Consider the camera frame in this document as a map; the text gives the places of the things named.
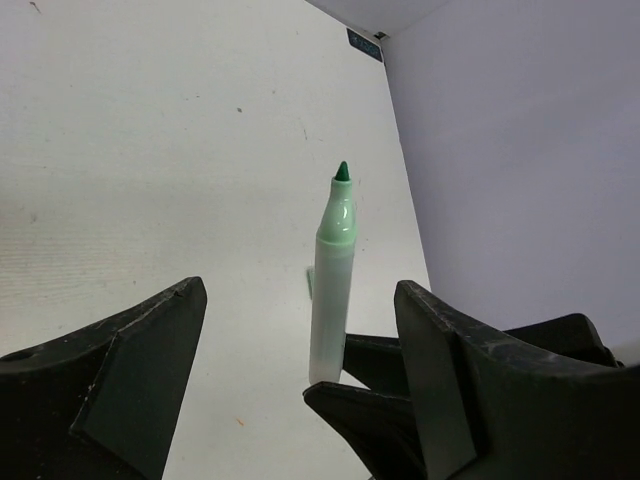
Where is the green highlighter cap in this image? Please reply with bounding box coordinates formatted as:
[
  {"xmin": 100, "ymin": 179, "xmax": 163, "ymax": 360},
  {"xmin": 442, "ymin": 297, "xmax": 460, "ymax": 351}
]
[{"xmin": 305, "ymin": 266, "xmax": 315, "ymax": 299}]

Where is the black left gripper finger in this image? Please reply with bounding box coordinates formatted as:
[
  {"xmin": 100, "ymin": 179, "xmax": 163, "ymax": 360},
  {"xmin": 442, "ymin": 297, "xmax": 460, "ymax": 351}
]
[
  {"xmin": 1, "ymin": 277, "xmax": 207, "ymax": 479},
  {"xmin": 303, "ymin": 382, "xmax": 425, "ymax": 480},
  {"xmin": 394, "ymin": 280, "xmax": 639, "ymax": 479},
  {"xmin": 343, "ymin": 334, "xmax": 408, "ymax": 393}
]

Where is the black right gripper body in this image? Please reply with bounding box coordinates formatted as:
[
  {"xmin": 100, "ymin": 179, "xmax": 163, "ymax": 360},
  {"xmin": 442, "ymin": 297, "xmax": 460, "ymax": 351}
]
[{"xmin": 504, "ymin": 313, "xmax": 624, "ymax": 368}]

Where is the blue table label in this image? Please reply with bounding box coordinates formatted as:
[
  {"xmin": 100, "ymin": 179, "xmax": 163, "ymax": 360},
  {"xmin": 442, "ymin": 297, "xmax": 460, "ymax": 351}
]
[{"xmin": 346, "ymin": 28, "xmax": 384, "ymax": 63}]

